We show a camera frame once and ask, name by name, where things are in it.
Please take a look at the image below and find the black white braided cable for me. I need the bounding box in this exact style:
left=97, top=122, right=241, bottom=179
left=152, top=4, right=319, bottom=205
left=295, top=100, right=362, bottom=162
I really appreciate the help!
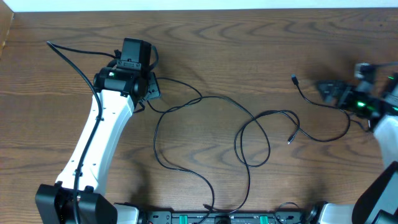
left=144, top=77, right=271, bottom=223

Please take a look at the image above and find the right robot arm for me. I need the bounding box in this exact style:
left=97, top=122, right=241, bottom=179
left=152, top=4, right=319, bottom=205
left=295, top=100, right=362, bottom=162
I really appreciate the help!
left=317, top=73, right=397, bottom=224

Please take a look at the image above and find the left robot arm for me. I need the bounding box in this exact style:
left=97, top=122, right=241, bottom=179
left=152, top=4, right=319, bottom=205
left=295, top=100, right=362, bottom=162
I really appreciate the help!
left=35, top=38, right=160, bottom=223

